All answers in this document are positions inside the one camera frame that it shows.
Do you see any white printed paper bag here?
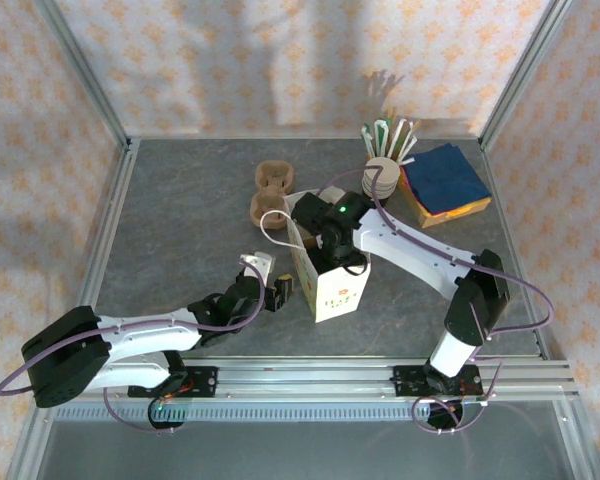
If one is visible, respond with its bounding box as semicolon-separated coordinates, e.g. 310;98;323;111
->
259;185;372;324

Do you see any blue paper napkin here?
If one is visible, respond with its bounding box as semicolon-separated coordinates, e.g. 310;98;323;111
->
407;143;492;216

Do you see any brown pulp cup carrier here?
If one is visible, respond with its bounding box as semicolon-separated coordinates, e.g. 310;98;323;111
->
249;159;298;232

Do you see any brown cardboard box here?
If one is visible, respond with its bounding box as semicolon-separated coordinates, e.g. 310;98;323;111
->
399;167;494;230

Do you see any yellow paper napkin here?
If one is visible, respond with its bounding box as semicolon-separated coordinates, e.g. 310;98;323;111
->
428;198;492;219

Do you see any grey slotted cable duct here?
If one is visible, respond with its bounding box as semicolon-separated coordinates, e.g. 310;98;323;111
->
54;401;571;424

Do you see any aluminium table side rail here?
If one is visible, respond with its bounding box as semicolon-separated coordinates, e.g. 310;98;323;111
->
479;144;551;359
77;138;142;364

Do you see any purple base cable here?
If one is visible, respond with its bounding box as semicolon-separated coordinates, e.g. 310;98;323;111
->
410;359;504;437
102;387;192;437

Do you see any aluminium frame post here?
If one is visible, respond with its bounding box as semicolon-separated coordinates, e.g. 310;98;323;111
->
4;407;61;480
33;0;133;149
479;0;576;150
552;397;600;480

